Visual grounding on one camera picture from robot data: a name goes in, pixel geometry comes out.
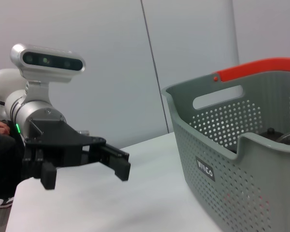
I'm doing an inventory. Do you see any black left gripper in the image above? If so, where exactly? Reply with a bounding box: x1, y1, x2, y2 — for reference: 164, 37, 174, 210
21, 118, 132, 191

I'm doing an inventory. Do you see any grey perforated storage bin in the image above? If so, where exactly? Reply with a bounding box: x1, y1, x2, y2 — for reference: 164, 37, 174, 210
160, 71, 290, 232

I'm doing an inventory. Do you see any seated person in red shirt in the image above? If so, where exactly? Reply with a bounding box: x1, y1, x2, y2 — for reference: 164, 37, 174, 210
0, 115, 24, 210

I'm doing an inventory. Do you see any black clay teapot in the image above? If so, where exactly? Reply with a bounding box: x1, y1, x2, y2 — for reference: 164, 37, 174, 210
258, 127, 286, 145

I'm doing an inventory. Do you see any grey left wrist camera housing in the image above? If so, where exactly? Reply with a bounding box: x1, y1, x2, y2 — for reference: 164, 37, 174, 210
10, 43, 87, 84

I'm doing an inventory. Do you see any orange bin handle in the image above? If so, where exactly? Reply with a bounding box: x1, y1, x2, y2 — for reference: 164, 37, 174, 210
212, 57, 290, 83

